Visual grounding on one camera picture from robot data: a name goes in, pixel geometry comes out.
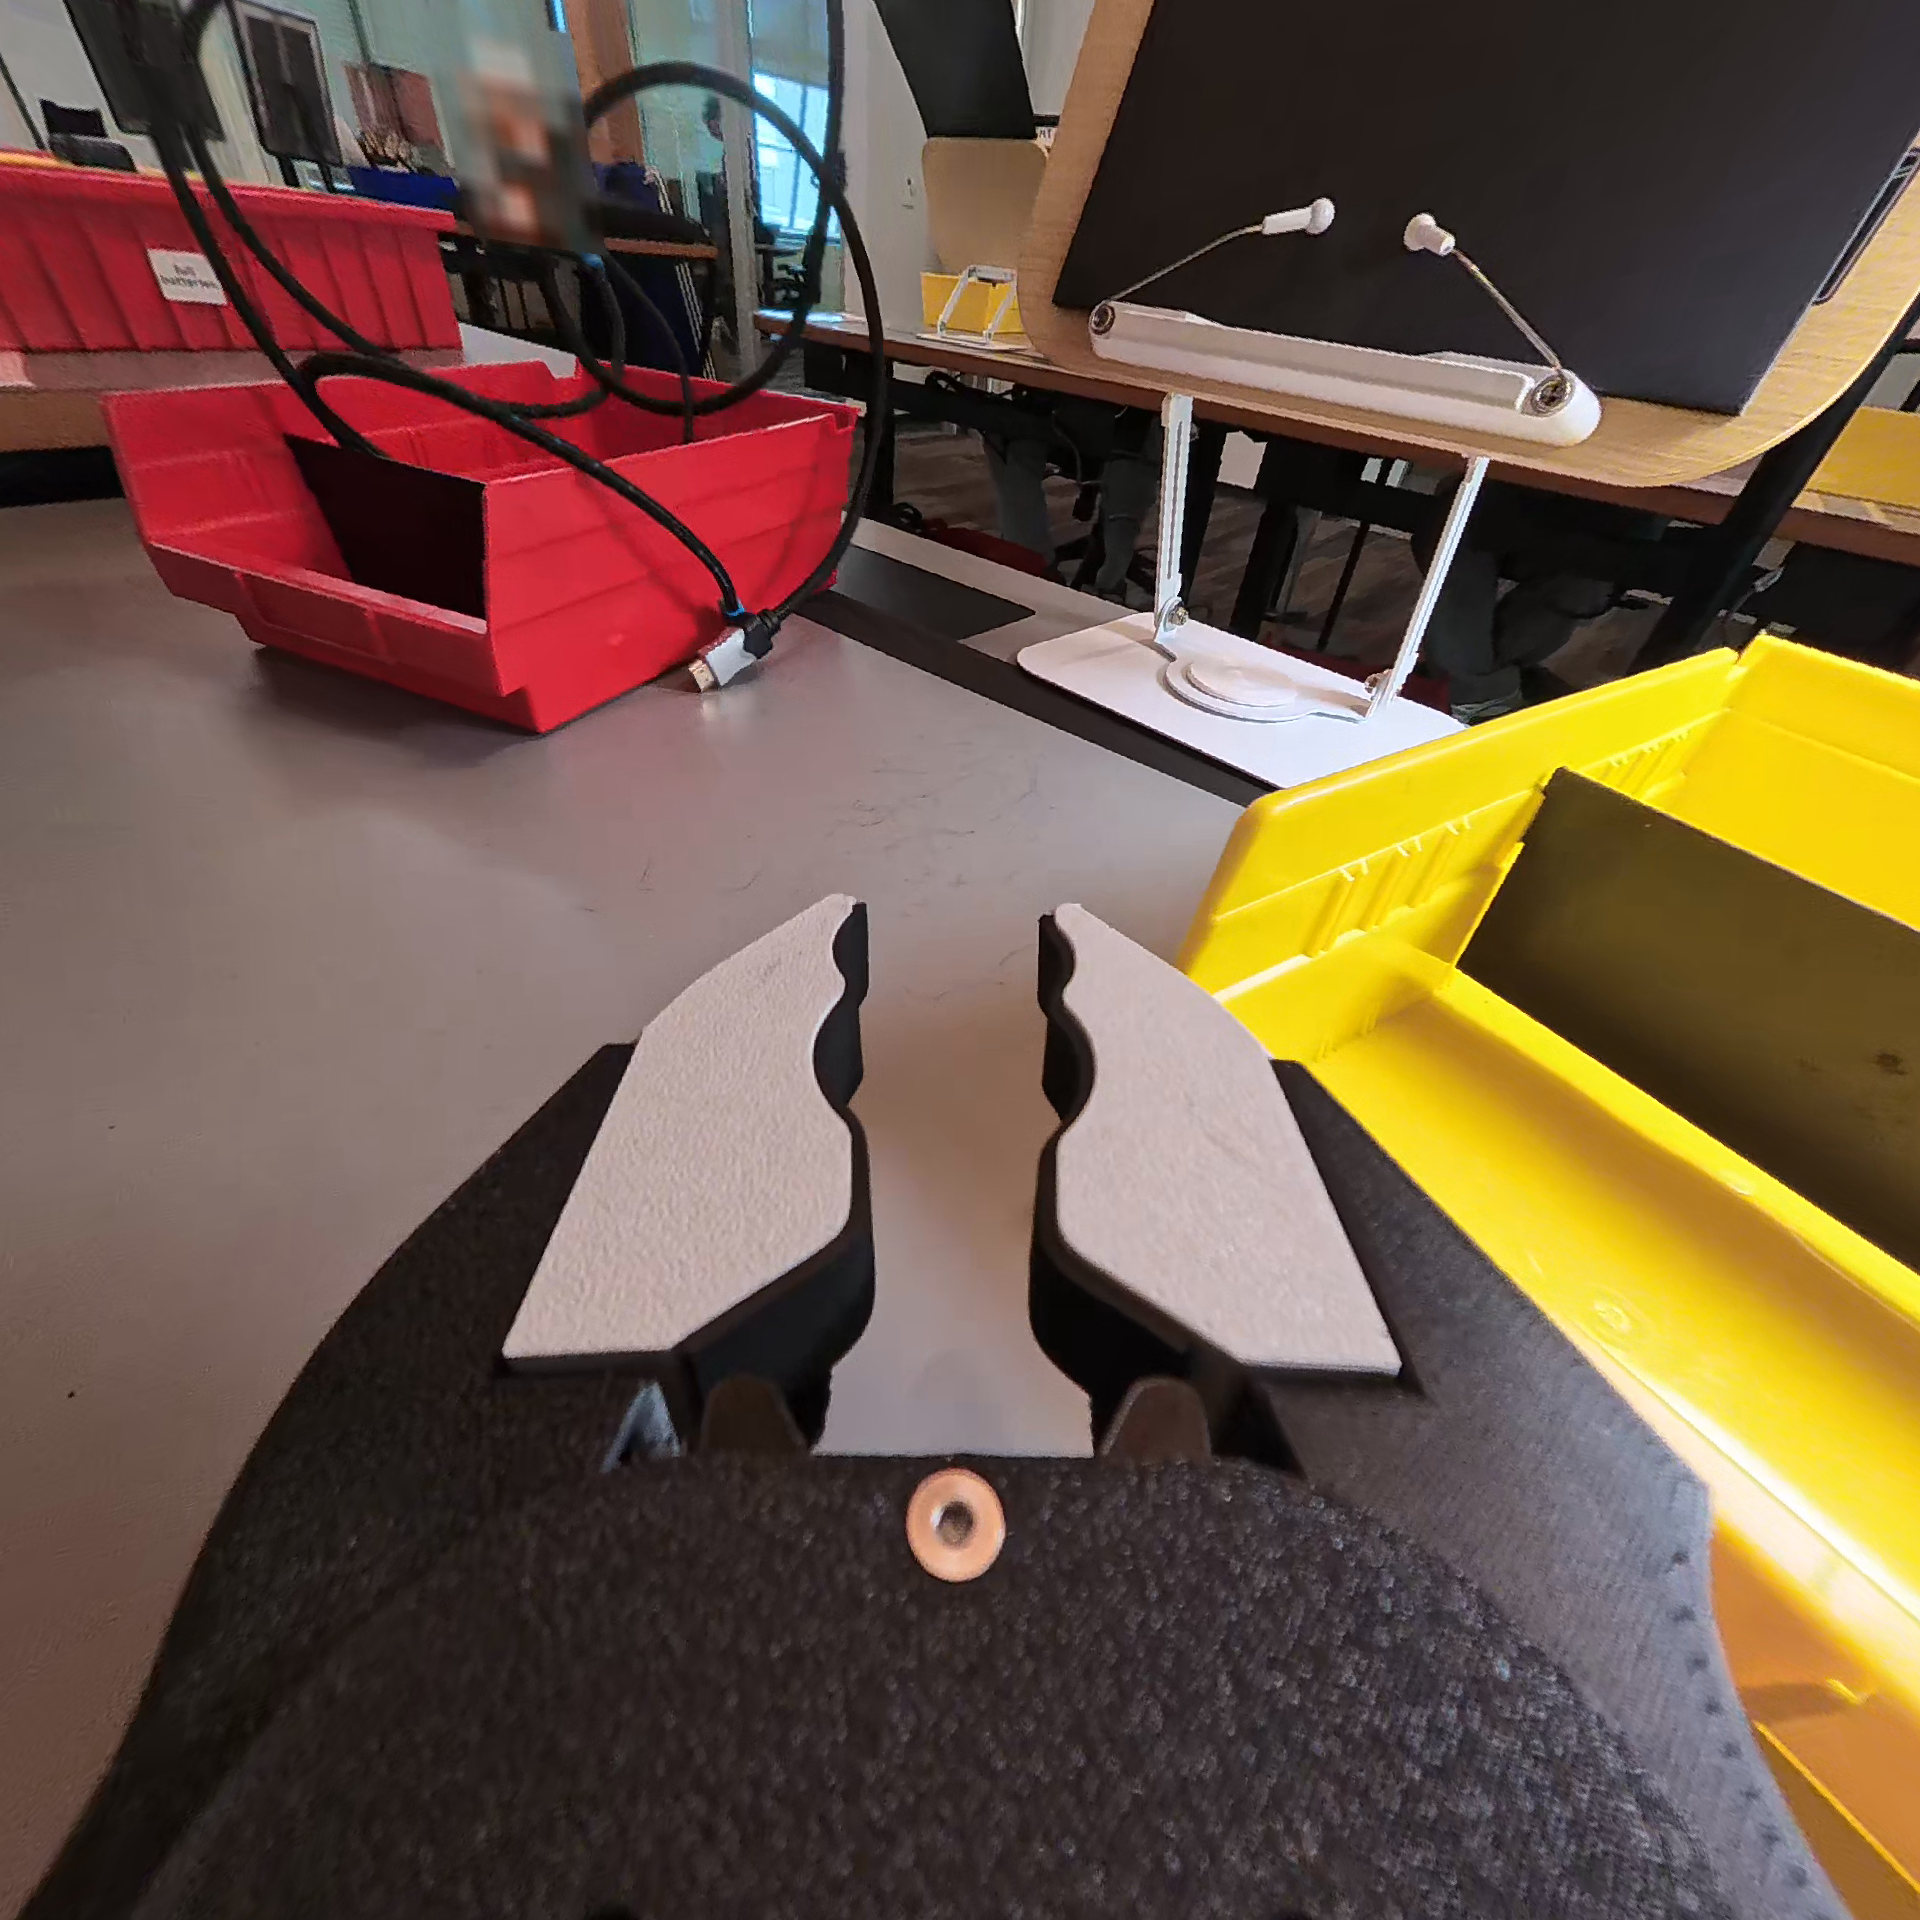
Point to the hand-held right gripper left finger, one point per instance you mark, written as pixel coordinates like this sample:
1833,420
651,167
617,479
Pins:
705,1172

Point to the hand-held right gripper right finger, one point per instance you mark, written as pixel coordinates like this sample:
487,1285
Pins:
1215,1184

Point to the red plastic bin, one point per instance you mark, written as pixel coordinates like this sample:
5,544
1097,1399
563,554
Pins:
630,556
300,271

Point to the black bin divider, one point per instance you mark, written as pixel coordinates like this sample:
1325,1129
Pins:
399,525
1725,974

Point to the black panel on stand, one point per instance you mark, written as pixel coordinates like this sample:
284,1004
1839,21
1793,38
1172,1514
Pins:
136,61
284,84

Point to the wooden office desk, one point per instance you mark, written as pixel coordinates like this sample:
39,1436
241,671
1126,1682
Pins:
932,352

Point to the wooden support post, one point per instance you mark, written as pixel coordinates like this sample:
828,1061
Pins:
599,76

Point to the wooden edged table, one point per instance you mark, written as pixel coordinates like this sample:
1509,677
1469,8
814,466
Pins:
150,389

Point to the white board stand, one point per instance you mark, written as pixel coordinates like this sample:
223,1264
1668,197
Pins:
1276,690
984,306

